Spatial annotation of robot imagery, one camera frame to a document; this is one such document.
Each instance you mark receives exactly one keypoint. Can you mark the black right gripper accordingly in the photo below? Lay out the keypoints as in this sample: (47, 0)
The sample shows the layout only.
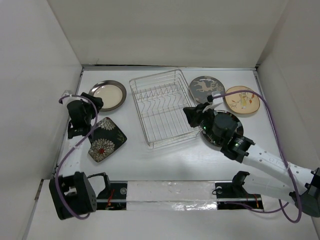
(194, 113)

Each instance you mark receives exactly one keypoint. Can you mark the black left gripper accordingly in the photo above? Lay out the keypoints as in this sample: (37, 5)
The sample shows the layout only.
(90, 106)

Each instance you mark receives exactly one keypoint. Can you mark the mirrored rim cream plate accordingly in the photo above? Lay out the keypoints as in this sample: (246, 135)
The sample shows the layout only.
(217, 143)

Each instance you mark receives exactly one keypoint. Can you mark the grey reindeer snowflake plate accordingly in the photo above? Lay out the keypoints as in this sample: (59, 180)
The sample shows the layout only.
(203, 86)

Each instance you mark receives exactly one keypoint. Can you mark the black square floral plate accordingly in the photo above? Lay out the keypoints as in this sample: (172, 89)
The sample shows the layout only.
(105, 140)

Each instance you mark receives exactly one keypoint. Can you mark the brown rim cream plate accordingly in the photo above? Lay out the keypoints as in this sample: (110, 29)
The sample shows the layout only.
(112, 93)

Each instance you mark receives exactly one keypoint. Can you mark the white foil tape strip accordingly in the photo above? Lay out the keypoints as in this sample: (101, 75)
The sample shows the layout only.
(164, 190)

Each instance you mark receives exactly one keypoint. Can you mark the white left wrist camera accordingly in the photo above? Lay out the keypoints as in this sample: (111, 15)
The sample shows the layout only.
(67, 93)

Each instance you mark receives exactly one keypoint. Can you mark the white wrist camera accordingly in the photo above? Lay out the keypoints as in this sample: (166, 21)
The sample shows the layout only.
(215, 99)
(67, 93)

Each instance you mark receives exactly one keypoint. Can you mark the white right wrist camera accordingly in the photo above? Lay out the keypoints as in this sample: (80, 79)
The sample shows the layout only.
(215, 99)

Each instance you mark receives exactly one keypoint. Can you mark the silver wire dish rack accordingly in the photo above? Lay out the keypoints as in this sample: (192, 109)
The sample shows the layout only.
(159, 100)

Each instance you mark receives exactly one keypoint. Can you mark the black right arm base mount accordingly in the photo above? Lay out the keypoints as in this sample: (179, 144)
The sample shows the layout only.
(231, 195)

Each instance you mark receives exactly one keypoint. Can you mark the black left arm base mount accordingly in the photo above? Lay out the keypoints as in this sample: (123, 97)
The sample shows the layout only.
(111, 195)

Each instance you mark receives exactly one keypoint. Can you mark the metal front rail bar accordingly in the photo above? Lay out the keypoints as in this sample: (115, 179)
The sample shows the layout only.
(175, 200)

